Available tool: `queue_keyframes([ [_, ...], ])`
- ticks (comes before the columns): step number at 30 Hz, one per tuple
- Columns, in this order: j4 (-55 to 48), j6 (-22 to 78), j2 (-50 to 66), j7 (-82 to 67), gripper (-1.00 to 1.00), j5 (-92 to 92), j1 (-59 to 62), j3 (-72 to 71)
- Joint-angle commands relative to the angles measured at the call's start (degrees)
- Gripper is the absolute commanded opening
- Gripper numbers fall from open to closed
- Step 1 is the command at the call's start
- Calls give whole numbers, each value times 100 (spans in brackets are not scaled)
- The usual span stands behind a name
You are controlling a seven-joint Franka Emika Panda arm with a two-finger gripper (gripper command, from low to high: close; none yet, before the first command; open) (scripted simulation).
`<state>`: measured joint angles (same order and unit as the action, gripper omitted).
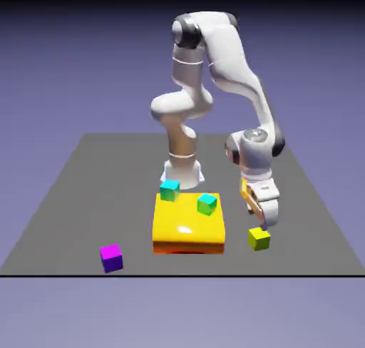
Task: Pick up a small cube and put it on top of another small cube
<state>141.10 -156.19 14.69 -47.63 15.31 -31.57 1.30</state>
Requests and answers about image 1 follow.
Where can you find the small yellow cube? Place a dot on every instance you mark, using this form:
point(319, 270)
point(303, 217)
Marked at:
point(259, 239)

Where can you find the small cyan cube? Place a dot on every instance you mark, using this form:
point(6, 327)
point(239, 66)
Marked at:
point(206, 204)
point(169, 191)

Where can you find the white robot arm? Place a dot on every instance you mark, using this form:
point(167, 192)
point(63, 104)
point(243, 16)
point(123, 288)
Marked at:
point(225, 54)

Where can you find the large yellow box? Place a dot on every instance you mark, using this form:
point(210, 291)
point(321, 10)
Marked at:
point(182, 219)

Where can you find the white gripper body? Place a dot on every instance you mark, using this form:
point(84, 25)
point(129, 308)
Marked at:
point(268, 212)

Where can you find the small magenta cube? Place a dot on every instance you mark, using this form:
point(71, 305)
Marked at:
point(111, 258)

